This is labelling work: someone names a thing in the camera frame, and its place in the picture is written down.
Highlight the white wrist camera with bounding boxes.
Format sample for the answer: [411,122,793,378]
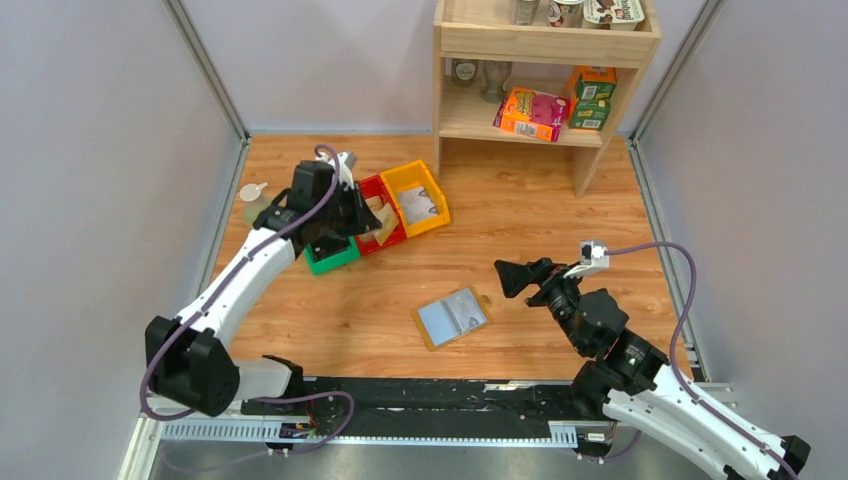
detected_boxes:
[564,240,610,279]
[315,150,357,189]

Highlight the purple cable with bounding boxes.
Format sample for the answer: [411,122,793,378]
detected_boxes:
[577,241,800,480]
[138,144,356,457]

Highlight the aluminium frame rail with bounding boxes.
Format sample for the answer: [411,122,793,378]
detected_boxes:
[119,372,763,480]

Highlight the green soap pump bottle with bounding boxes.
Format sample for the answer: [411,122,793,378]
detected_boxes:
[239,182,271,229]

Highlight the wooden shelf unit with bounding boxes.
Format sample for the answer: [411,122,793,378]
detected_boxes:
[433,1,662,196]

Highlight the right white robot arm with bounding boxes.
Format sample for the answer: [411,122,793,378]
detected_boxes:
[494,258,811,479]

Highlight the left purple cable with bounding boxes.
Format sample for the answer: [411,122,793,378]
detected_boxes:
[138,144,356,457]

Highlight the yellow plastic bin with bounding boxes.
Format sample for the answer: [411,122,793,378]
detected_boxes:
[379,160,451,238]

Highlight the orange pink snack box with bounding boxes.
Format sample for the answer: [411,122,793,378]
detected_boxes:
[493,87,570,143]

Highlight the white cards in yellow bin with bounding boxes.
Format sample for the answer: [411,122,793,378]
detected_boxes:
[397,186,439,225]

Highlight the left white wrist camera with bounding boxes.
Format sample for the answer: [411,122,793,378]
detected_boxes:
[315,150,357,189]

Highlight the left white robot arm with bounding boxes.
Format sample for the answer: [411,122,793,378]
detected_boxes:
[139,145,381,417]

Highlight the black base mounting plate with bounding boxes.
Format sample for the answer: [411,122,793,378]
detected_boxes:
[240,377,614,439]

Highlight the black cards in green bin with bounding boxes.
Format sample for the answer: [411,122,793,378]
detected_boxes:
[310,236,350,262]

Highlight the green orange carton box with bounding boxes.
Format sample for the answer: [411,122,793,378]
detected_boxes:
[565,66,617,131]

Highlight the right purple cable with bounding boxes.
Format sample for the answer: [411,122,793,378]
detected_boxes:
[577,241,800,480]

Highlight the white printed cup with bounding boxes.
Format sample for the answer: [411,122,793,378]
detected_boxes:
[547,0,584,28]

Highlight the red plastic bin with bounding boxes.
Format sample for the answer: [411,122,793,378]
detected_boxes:
[354,175,407,256]

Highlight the green plastic bin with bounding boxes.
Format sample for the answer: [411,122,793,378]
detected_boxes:
[303,237,361,275]

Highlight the beige cards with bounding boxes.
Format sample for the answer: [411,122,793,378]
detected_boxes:
[365,196,385,215]

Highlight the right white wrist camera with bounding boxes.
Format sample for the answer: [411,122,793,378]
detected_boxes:
[564,240,610,279]

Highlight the yellow leather card holder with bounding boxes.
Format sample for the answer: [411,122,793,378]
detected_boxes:
[411,286,493,351]

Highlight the white food tub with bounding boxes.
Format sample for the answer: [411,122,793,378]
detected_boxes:
[581,0,645,31]

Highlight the clear glass cup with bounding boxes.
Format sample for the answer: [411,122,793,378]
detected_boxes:
[480,60,513,103]

